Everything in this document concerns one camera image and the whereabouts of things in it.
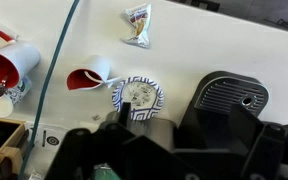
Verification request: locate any blue patterned paper cup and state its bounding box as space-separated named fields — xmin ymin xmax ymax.
xmin=0 ymin=75 xmax=33 ymax=118

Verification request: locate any black coffee machine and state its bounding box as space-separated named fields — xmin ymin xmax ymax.
xmin=176 ymin=70 xmax=270 ymax=151

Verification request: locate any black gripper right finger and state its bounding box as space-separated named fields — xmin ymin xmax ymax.
xmin=229 ymin=104 xmax=287 ymax=180

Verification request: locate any white snack sachet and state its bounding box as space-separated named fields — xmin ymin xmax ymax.
xmin=120 ymin=3 xmax=153 ymax=50

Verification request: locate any wooden countertop organizer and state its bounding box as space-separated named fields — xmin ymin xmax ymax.
xmin=0 ymin=115 xmax=27 ymax=180

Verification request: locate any white printed paper sheet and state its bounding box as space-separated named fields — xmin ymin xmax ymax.
xmin=24 ymin=121 xmax=72 ymax=180

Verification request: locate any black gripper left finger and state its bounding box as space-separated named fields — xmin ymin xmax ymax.
xmin=44 ymin=101 xmax=193 ymax=180

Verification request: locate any white mug red inside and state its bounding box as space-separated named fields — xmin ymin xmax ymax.
xmin=0 ymin=28 xmax=42 ymax=90

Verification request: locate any teal power cable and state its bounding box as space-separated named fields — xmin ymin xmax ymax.
xmin=18 ymin=0 xmax=82 ymax=180

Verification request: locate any blue and white patterned plate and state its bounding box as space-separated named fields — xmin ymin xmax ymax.
xmin=111 ymin=76 xmax=165 ymax=122

